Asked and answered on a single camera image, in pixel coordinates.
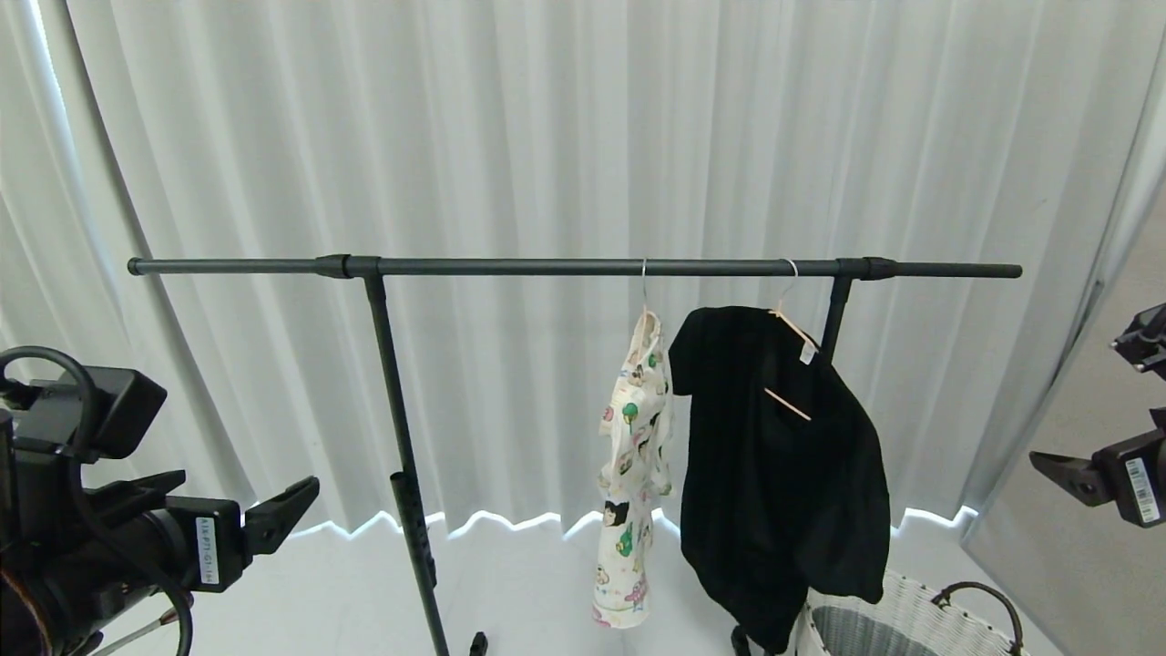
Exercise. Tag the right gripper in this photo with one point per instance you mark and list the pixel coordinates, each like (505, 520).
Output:
(1139, 474)

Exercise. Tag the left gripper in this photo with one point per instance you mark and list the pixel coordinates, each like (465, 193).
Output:
(182, 538)

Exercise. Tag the black garment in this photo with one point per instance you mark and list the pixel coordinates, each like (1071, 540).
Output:
(774, 474)

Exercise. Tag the pink clothes hanger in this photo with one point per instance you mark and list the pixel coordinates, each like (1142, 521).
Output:
(791, 323)
(644, 282)

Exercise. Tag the cream printed garment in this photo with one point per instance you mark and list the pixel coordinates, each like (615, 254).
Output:
(633, 456)

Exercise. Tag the white laundry basket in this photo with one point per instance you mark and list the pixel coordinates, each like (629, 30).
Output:
(902, 620)

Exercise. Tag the black clothes rack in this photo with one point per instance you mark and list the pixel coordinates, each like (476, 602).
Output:
(547, 267)

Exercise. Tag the white curtain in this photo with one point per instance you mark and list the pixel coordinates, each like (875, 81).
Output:
(547, 118)

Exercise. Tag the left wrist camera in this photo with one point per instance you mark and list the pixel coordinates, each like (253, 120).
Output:
(118, 405)

